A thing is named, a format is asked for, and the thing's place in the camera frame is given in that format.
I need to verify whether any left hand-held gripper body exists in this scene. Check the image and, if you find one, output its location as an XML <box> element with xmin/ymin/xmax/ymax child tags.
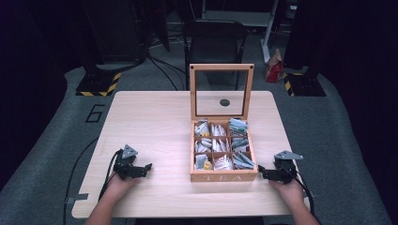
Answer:
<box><xmin>113</xmin><ymin>143</ymin><xmax>148</xmax><ymax>181</ymax></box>

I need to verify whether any black stand base striped edge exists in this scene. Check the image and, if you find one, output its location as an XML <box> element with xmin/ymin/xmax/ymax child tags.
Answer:
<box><xmin>75</xmin><ymin>70</ymin><xmax>123</xmax><ymax>98</ymax></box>
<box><xmin>282</xmin><ymin>71</ymin><xmax>327</xmax><ymax>98</ymax></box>

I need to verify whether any black floor cable bundle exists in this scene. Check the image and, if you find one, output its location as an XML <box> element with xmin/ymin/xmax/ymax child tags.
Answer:
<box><xmin>145</xmin><ymin>51</ymin><xmax>190</xmax><ymax>92</ymax></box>

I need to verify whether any black folding chair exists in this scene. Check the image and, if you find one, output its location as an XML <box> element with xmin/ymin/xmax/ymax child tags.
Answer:
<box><xmin>183</xmin><ymin>19</ymin><xmax>250</xmax><ymax>92</ymax></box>

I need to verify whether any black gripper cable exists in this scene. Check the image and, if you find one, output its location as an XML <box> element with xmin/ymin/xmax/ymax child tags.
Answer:
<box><xmin>98</xmin><ymin>148</ymin><xmax>125</xmax><ymax>202</ymax></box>
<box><xmin>292</xmin><ymin>170</ymin><xmax>322</xmax><ymax>225</ymax></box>

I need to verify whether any dark curtain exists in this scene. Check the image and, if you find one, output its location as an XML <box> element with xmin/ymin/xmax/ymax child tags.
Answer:
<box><xmin>283</xmin><ymin>0</ymin><xmax>398</xmax><ymax>219</ymax></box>
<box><xmin>0</xmin><ymin>0</ymin><xmax>85</xmax><ymax>191</ymax></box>

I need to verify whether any person's left hand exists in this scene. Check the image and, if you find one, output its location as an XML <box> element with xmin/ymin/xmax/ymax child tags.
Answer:
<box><xmin>104</xmin><ymin>172</ymin><xmax>140</xmax><ymax>201</ymax></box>

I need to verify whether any person's right hand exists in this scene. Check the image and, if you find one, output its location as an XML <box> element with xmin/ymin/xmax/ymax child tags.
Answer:
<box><xmin>268</xmin><ymin>178</ymin><xmax>305</xmax><ymax>208</ymax></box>

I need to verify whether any white metal desk leg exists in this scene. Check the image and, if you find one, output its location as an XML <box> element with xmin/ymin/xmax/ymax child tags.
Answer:
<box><xmin>260</xmin><ymin>0</ymin><xmax>280</xmax><ymax>64</ymax></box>

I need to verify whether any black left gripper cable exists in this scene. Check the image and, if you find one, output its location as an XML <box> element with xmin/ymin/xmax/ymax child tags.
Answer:
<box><xmin>98</xmin><ymin>148</ymin><xmax>125</xmax><ymax>202</ymax></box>

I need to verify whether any wooden tea box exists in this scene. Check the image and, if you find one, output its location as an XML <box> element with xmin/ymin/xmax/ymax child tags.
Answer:
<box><xmin>189</xmin><ymin>63</ymin><xmax>259</xmax><ymax>184</ymax></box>

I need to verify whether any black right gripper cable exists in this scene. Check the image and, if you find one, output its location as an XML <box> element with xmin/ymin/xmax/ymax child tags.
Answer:
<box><xmin>292</xmin><ymin>170</ymin><xmax>322</xmax><ymax>225</ymax></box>

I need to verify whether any red brown paper bag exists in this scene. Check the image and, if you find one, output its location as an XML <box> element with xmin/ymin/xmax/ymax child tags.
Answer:
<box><xmin>265</xmin><ymin>48</ymin><xmax>284</xmax><ymax>83</ymax></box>

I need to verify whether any row of white red tea packets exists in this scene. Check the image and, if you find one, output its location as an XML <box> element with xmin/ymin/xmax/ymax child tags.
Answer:
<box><xmin>210</xmin><ymin>123</ymin><xmax>234</xmax><ymax>172</ymax></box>

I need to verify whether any row of white yellow tea packets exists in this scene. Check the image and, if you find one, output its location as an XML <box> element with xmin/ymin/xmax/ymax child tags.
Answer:
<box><xmin>193</xmin><ymin>119</ymin><xmax>214</xmax><ymax>172</ymax></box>

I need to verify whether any row of grey green tea packets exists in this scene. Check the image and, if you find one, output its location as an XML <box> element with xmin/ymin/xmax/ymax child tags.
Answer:
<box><xmin>228</xmin><ymin>117</ymin><xmax>255</xmax><ymax>171</ymax></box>

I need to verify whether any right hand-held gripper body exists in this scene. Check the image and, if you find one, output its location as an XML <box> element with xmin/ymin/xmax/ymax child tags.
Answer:
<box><xmin>265</xmin><ymin>150</ymin><xmax>304</xmax><ymax>185</ymax></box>

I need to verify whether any grey tape strip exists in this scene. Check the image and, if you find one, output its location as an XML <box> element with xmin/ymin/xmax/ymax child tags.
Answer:
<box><xmin>64</xmin><ymin>192</ymin><xmax>90</xmax><ymax>206</ymax></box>

